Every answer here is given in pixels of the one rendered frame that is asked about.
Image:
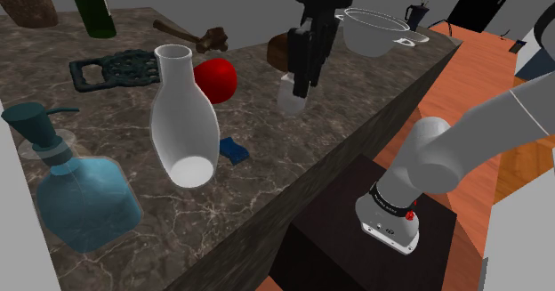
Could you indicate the small blue sponge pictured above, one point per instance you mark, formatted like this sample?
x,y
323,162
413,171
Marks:
x,y
234,150

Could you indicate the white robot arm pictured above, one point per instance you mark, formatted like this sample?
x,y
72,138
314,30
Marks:
x,y
438,155

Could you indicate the white vase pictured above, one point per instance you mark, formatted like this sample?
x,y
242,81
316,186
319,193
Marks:
x,y
182,121

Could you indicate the small white cup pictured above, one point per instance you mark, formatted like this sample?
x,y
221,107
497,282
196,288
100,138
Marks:
x,y
288,102

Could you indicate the black door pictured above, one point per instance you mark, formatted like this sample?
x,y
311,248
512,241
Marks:
x,y
483,1

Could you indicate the brown wooden bowl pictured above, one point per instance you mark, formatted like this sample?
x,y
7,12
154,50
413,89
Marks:
x,y
276,53

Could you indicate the brown stone cylinder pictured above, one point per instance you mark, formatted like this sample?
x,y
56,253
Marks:
x,y
28,1

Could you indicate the brown wooden mallet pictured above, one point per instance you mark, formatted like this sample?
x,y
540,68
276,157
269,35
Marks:
x,y
182,32

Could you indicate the blue soap dispenser bottle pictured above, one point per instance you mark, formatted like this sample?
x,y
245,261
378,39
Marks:
x,y
86,203

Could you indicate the dark green bottle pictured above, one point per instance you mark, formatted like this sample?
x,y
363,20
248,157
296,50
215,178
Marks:
x,y
93,8

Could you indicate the black coffee pot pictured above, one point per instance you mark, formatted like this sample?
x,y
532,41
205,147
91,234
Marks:
x,y
417,16

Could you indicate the dark robot stand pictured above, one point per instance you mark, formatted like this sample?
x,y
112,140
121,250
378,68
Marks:
x,y
334,242

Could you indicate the red apple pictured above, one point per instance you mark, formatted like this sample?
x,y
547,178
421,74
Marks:
x,y
219,79

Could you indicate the black iron trivet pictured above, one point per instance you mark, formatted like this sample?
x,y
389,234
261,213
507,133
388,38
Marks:
x,y
125,69

